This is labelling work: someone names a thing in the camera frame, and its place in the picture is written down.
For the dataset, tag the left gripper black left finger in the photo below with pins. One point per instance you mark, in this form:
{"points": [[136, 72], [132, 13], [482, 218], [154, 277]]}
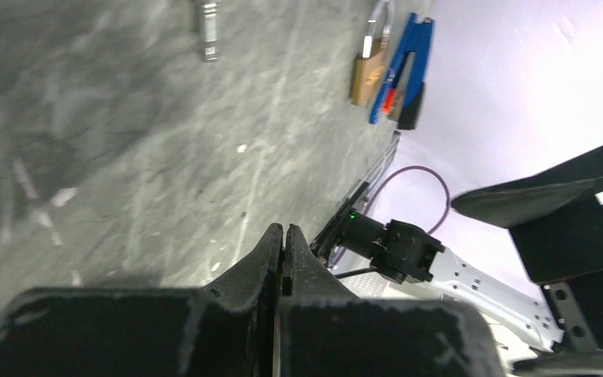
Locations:
{"points": [[223, 329]]}

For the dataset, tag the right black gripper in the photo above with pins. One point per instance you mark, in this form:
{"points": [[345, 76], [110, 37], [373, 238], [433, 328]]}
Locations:
{"points": [[561, 247]]}

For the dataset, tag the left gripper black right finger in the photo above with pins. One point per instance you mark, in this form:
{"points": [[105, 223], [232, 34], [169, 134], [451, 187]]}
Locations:
{"points": [[326, 330]]}

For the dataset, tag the blue cable lock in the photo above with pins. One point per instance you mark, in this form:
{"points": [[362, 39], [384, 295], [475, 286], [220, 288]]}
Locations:
{"points": [[207, 27]]}

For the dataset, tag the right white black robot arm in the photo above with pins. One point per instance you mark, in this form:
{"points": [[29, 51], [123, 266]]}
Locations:
{"points": [[401, 253]]}

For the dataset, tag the brass padlock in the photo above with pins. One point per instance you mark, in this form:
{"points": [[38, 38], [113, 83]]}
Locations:
{"points": [[369, 64]]}

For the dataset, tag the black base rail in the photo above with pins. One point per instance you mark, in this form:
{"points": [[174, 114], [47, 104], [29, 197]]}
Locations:
{"points": [[356, 201]]}

